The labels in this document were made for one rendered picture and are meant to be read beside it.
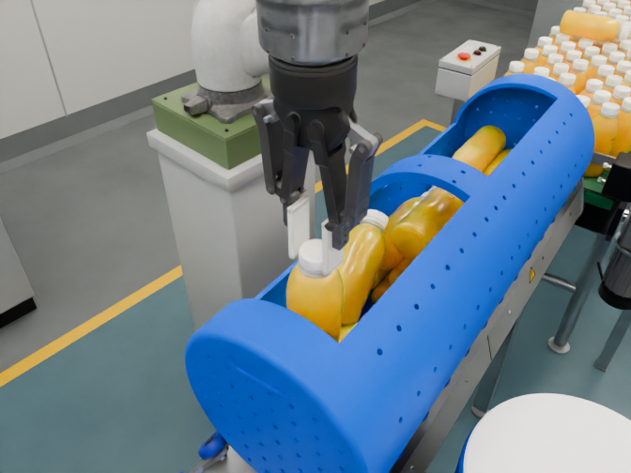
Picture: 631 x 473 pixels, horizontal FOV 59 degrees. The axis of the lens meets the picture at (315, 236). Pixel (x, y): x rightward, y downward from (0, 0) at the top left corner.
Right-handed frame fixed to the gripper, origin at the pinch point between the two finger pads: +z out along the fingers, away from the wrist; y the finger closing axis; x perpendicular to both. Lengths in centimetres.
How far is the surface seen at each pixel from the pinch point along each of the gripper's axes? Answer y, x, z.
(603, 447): 34.1, 14.6, 28.0
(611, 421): 34.1, 19.1, 28.1
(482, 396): 7, 82, 122
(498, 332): 13, 40, 45
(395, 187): -13, 44, 23
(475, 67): -24, 105, 23
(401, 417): 13.9, -3.0, 17.5
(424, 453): 13.5, 10.0, 44.8
